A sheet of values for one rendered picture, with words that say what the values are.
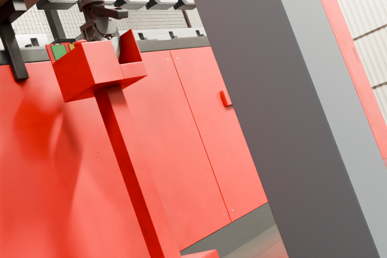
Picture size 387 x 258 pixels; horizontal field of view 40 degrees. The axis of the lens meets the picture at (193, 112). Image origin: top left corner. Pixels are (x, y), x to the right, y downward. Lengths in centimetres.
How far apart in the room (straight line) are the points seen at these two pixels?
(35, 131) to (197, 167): 70
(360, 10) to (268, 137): 392
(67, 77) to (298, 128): 77
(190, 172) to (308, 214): 104
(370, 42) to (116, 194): 349
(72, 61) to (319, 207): 82
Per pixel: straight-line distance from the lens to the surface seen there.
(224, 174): 218
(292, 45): 100
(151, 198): 154
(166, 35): 240
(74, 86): 154
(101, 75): 149
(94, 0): 164
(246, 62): 104
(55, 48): 163
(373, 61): 488
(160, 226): 154
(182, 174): 199
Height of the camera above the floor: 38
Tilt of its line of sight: 5 degrees up
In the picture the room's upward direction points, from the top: 20 degrees counter-clockwise
